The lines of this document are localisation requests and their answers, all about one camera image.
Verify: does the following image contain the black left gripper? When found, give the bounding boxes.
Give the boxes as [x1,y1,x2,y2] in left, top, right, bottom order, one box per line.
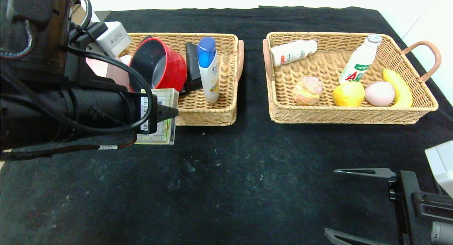
[68,87,179,135]

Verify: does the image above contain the yellow lemon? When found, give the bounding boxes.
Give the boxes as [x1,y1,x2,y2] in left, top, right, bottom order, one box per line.
[332,81,365,107]

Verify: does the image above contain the pink bowl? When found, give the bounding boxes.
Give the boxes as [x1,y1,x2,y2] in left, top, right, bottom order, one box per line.
[85,56,133,92]

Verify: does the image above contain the gold bordered card box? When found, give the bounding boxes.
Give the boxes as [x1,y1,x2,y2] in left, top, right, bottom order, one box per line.
[134,88,179,146]

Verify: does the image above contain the black soft pouch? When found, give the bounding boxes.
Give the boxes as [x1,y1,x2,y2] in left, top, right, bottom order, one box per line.
[186,42,203,93]

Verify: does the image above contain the pale pink toy egg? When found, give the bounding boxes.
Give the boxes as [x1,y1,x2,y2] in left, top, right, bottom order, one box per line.
[365,82,395,107]

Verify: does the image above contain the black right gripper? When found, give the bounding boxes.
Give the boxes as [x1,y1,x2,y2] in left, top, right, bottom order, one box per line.
[323,167,453,245]

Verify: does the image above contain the white milk bottle silver cap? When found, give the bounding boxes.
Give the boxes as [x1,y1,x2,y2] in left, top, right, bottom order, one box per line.
[339,34,383,85]

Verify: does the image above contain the white table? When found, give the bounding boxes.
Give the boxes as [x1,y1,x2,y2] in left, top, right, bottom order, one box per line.
[90,0,383,29]

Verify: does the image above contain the white bottle red green label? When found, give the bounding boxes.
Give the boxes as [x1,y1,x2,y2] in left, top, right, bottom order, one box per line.
[270,40,317,67]

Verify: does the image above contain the dark table cloth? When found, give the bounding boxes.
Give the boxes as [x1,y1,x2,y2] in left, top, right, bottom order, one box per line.
[0,6,453,245]

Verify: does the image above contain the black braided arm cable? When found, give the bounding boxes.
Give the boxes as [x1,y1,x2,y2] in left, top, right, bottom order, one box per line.
[0,132,138,161]

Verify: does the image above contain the white cabinet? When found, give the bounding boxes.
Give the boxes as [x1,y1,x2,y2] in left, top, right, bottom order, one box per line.
[365,0,453,107]

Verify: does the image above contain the yellow toy banana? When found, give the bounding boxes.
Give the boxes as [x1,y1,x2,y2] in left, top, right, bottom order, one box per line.
[382,69,413,108]

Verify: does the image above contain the white bottle blue cap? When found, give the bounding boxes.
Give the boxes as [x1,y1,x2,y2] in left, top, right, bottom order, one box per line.
[197,36,220,104]

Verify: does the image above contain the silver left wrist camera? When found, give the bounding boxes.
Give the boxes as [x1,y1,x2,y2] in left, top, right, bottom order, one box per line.
[96,21,132,58]

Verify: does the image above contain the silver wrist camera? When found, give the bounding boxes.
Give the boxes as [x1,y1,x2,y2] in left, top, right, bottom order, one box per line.
[425,141,453,198]
[96,21,132,58]

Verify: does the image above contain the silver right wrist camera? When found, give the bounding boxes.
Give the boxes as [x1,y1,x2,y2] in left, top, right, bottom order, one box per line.
[425,141,453,198]

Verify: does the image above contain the toy cream puff bun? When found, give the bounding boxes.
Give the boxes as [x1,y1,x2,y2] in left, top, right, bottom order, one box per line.
[292,76,323,106]

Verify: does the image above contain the rectangular wicker basket brown handles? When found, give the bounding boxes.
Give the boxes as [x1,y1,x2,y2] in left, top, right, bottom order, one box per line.
[117,33,245,126]
[262,32,442,125]

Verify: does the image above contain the red pot black handles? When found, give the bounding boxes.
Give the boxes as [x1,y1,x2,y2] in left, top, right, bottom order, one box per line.
[128,36,187,93]

